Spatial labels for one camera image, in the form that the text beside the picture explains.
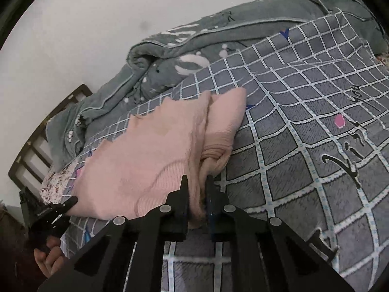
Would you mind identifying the pink knit sweater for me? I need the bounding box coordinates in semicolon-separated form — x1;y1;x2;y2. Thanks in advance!
71;87;247;228

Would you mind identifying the person's left forearm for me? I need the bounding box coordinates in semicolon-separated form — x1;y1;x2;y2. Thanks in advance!
0;237;46;292

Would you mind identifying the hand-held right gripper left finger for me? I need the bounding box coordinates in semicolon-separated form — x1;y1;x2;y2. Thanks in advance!
36;175;190;292

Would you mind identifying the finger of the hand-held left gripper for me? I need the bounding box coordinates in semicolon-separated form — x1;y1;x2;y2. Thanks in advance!
49;213;72;228
45;195;79;216

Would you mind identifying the dark wooden headboard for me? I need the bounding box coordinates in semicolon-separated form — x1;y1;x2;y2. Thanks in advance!
8;83;93;195

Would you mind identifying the grey printed quilt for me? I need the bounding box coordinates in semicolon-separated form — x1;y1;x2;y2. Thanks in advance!
45;0;389;165

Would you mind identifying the person's left hand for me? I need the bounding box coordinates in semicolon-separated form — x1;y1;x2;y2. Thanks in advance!
33;237;66;278

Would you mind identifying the grey checked blanket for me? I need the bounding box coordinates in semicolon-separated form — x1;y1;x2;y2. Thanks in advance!
59;9;389;292

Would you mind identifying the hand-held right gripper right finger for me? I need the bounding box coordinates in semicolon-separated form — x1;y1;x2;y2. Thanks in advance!
203;175;356;292

